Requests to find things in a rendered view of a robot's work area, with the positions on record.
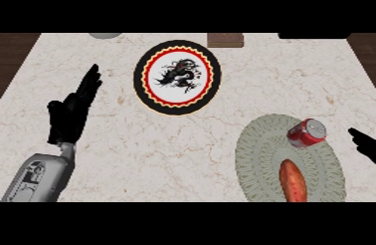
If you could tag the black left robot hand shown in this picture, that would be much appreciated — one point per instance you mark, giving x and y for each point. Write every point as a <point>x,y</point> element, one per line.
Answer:
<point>69,116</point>

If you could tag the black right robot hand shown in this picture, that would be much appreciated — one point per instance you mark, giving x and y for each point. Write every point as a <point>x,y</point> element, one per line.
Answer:
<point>365,143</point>

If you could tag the orange sweet potato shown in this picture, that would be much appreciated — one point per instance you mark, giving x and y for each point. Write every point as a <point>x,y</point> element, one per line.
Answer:
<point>293,182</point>

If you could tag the black rimmed dragon plate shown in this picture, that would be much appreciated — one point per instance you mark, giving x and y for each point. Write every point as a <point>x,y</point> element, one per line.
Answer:
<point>178,77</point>

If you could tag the red soda can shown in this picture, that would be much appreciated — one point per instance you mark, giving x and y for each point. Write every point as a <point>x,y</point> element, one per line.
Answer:
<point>308,133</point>

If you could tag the grey round object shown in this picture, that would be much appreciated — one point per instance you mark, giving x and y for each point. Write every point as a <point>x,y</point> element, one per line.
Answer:
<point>106,35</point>

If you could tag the brown wooden block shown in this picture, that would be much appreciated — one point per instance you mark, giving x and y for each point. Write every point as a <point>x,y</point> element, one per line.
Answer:
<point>225,40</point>

